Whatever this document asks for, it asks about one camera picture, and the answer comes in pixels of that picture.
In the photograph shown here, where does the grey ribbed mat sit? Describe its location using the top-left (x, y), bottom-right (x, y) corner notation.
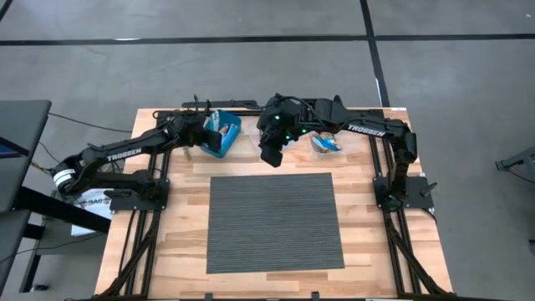
top-left (206, 172), bottom-right (346, 275)

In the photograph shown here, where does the teal plastic container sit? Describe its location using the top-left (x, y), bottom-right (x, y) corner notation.
top-left (199, 109), bottom-right (242, 159)

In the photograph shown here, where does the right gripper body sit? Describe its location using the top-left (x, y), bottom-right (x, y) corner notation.
top-left (257, 94), bottom-right (313, 145)

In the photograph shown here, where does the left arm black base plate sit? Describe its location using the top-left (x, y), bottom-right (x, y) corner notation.
top-left (109, 178), bottom-right (171, 212)

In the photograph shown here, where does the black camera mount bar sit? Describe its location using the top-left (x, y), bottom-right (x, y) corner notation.
top-left (181, 99), bottom-right (262, 110)

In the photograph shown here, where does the grey lower desk shelf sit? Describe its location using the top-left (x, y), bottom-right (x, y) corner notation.
top-left (0, 208), bottom-right (33, 290)

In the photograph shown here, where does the white printed paper sheet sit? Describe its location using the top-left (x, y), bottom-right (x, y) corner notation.
top-left (70, 187), bottom-right (116, 237)

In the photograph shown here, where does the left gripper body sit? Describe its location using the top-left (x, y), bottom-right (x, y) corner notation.
top-left (169, 112), bottom-right (209, 147)

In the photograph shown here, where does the grey stand base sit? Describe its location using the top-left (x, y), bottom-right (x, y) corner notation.
top-left (495, 145), bottom-right (535, 172)

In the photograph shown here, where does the thin black floor cable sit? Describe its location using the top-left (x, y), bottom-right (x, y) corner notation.
top-left (47, 111), bottom-right (133, 134)

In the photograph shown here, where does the blue orange granola bar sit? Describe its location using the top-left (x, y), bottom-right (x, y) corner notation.
top-left (312, 133), bottom-right (342, 153)

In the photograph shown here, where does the looped black floor cable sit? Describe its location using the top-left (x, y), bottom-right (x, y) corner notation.
top-left (516, 169), bottom-right (535, 186)

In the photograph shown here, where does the black aluminium table frame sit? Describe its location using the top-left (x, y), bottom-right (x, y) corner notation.
top-left (98, 107), bottom-right (451, 300)

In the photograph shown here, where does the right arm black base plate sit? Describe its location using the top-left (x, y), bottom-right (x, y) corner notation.
top-left (373, 175), bottom-right (435, 211)

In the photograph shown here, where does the grey desk top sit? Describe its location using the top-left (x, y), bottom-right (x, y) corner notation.
top-left (0, 99), bottom-right (53, 214)

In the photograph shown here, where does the black desk beam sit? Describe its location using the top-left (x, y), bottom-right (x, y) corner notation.
top-left (14, 186), bottom-right (112, 234)

